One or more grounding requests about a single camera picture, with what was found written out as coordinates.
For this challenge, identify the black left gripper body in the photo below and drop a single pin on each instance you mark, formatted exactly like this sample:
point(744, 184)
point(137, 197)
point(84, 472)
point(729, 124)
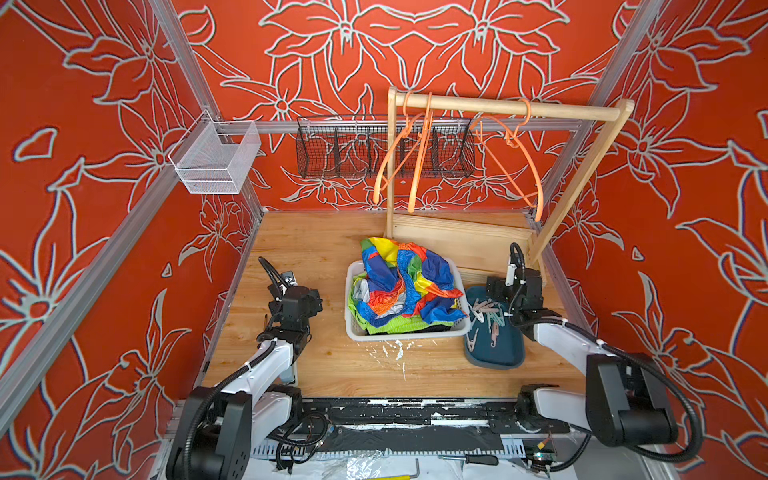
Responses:
point(312, 304)

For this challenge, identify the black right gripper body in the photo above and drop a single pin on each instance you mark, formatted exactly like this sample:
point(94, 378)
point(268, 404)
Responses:
point(501, 288)

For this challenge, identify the lime green shorts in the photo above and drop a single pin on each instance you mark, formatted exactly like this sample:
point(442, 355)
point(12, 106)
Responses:
point(396, 325)

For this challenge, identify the rainbow striped shorts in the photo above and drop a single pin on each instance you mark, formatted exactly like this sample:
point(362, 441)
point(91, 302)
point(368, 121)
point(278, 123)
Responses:
point(404, 279)

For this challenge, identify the orange hanger of green shorts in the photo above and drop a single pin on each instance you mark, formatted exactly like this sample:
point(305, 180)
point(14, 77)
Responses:
point(424, 140)

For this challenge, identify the orange clothes hanger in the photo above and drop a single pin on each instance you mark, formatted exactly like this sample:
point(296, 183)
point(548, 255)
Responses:
point(381, 181)

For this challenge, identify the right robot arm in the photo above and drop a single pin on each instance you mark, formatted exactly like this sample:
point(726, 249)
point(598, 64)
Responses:
point(627, 401)

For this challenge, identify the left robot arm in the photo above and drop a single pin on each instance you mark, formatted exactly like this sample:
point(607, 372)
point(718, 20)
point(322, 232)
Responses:
point(220, 425)

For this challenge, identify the teal plastic tray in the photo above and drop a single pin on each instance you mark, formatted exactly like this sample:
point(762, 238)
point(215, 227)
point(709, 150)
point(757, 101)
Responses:
point(510, 350)

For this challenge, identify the white plastic basket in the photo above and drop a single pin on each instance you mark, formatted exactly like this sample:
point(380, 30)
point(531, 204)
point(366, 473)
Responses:
point(460, 328)

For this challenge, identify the grey rectangular block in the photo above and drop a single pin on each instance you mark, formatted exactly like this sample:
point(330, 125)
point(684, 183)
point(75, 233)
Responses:
point(289, 376)

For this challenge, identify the clothespin in tray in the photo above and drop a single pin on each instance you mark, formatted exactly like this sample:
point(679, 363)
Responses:
point(471, 341)

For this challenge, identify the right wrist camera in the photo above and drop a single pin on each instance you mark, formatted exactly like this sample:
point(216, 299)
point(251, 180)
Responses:
point(510, 274)

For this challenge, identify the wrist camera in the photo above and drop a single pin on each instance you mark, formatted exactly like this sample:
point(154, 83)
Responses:
point(288, 279)
point(510, 274)

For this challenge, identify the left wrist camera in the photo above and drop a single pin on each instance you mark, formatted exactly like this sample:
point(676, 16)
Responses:
point(288, 279)

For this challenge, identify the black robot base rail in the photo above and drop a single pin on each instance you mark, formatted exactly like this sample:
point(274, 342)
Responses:
point(426, 425)

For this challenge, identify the black wire wall basket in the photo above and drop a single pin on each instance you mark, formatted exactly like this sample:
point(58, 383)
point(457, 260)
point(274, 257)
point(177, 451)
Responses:
point(353, 147)

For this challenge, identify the clear acrylic wall bin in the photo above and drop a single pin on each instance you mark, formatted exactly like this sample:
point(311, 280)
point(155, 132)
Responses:
point(215, 157)

